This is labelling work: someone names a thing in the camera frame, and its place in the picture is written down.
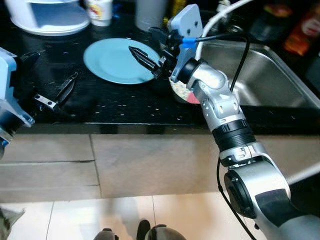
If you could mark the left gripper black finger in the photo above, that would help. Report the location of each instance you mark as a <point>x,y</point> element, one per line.
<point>67,90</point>
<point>31,56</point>

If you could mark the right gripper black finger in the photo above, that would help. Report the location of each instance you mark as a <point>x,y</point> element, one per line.
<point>160,36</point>
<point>147,62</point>

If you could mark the light blue plate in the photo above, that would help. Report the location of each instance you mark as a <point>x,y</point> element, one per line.
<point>110,60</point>

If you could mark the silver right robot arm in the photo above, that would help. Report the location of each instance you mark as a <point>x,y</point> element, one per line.
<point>260,190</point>

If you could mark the orange snack packet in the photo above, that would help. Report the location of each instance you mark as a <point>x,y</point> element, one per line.
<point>302,32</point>

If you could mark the white round plastic appliance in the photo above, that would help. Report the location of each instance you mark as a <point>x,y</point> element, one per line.
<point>45,15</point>

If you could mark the stainless steel sink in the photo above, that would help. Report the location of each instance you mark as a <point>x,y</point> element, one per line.
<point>275,75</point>

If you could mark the white printed paper cup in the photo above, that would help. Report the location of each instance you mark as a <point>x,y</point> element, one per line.
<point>100,12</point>

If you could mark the dark glass bottle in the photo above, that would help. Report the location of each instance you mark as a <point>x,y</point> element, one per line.
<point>272,20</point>

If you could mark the grey wooden cabinet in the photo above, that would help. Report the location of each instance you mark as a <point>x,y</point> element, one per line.
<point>150,165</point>

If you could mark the olive green bag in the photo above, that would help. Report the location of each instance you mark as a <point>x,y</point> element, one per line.
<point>9,225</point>

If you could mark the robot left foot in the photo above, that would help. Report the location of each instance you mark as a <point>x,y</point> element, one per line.
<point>107,235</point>

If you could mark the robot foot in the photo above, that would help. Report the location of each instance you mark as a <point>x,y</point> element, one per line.
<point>162,232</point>
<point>107,235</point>

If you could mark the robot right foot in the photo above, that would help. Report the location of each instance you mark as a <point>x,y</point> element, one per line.
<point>162,232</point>

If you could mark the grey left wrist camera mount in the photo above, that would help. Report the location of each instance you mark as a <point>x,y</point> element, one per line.
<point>7,90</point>

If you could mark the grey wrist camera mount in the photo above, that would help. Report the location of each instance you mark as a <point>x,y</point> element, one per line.
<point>7,90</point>
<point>187,20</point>

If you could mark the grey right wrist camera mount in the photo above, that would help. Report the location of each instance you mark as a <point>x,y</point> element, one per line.
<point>187,20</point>

